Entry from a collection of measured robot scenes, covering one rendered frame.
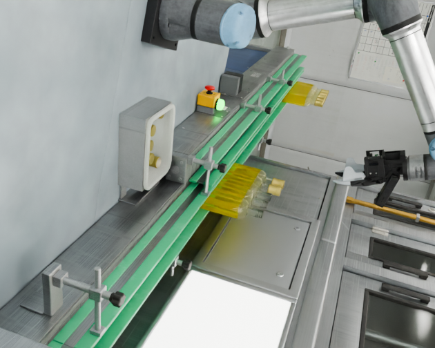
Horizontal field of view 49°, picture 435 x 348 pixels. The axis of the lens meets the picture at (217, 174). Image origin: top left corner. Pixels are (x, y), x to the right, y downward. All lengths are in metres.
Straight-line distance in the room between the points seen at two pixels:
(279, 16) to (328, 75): 6.10
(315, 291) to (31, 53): 1.02
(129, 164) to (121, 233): 0.19
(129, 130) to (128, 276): 0.39
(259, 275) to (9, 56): 0.96
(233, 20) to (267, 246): 0.75
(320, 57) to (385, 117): 1.31
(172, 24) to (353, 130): 6.47
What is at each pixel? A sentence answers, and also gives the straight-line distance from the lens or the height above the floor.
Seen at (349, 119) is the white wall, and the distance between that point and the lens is 7.65.
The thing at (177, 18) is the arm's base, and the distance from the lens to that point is 1.35.
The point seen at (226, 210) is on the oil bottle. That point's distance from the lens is 1.56.
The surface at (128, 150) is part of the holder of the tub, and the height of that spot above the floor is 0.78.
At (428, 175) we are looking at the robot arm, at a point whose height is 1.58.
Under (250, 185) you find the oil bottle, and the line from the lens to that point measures 1.65.
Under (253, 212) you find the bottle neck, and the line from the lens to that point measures 1.55.
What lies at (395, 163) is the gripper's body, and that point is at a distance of 1.47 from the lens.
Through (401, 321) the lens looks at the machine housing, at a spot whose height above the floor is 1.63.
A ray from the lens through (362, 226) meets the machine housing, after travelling 1.97.
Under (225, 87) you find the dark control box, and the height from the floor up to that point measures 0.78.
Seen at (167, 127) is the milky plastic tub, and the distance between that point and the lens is 1.45.
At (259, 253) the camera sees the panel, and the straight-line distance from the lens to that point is 1.60.
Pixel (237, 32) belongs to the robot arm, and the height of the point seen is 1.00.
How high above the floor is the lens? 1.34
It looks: 14 degrees down
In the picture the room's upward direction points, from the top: 105 degrees clockwise
